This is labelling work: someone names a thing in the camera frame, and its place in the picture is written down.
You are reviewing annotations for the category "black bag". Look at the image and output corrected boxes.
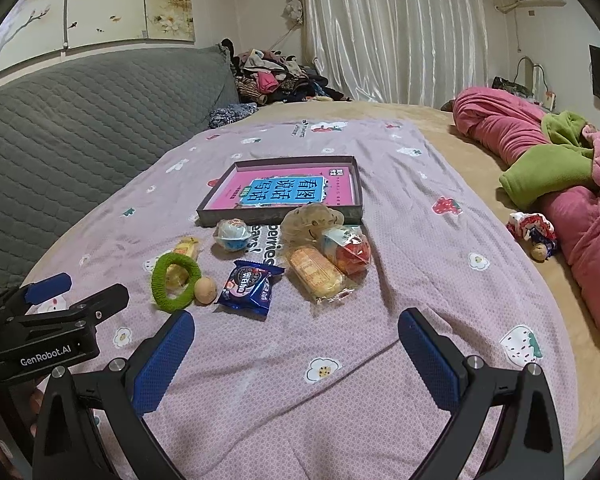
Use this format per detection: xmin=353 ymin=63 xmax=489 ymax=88
xmin=491 ymin=76 xmax=536 ymax=98

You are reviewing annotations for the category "green fuzzy hair scrunchie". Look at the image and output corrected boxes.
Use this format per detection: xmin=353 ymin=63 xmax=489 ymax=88
xmin=151 ymin=253 xmax=202 ymax=313

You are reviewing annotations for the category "pile of clothes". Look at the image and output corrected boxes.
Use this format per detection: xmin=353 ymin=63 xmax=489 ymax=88
xmin=225 ymin=37 xmax=353 ymax=106

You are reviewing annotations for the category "green fleece blanket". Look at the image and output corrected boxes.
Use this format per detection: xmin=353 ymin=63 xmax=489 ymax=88
xmin=499 ymin=111 xmax=600 ymax=208

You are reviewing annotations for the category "orange wafer snack packet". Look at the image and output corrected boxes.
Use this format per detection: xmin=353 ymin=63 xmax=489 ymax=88
xmin=285 ymin=245 xmax=361 ymax=306

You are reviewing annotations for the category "purple printed bed sheet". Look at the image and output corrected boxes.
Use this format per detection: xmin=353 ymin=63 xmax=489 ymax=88
xmin=22 ymin=120 xmax=578 ymax=480

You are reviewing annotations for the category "hanging plush toy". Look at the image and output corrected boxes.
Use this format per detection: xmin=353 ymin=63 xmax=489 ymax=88
xmin=281 ymin=0 xmax=305 ymax=25

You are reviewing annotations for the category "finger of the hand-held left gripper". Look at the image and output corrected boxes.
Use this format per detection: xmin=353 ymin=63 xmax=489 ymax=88
xmin=10 ymin=283 xmax=131 ymax=346
xmin=0 ymin=272 xmax=73 ymax=318

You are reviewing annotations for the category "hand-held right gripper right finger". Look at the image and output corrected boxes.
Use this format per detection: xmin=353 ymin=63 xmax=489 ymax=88
xmin=397 ymin=307 xmax=565 ymax=480

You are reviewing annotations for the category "blue cookie packet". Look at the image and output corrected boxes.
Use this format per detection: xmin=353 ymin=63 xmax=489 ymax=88
xmin=215 ymin=260 xmax=286 ymax=320

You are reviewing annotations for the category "small cloth doll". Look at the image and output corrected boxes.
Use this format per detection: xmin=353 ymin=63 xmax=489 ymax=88
xmin=507 ymin=211 xmax=558 ymax=261

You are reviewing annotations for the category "blue patterned cloth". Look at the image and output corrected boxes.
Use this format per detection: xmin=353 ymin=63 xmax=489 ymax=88
xmin=209 ymin=102 xmax=258 ymax=130

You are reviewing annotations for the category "pink and blue book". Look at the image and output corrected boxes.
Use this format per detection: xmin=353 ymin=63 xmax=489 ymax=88
xmin=210 ymin=166 xmax=353 ymax=208

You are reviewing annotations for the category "yellow rice cake packet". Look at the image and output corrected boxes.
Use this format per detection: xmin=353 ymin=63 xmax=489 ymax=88
xmin=162 ymin=237 xmax=201 ymax=291

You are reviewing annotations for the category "shallow grey cardboard box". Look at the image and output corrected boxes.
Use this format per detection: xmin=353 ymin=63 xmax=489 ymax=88
xmin=196 ymin=155 xmax=366 ymax=228

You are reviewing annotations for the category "small yellow round object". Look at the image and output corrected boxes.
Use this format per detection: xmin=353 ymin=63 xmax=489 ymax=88
xmin=194 ymin=276 xmax=217 ymax=305

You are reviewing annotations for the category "pink quilt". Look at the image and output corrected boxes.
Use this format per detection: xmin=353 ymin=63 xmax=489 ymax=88
xmin=452 ymin=86 xmax=600 ymax=333

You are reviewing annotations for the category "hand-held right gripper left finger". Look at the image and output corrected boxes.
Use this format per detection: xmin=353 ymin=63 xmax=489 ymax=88
xmin=31 ymin=309 xmax=197 ymax=480

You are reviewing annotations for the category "white sheer curtain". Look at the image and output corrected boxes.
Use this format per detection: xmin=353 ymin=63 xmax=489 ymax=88
xmin=300 ymin=0 xmax=491 ymax=108

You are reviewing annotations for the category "floral wall painting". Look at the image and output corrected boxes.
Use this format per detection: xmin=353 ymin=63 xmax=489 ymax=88
xmin=0 ymin=0 xmax=197 ymax=86

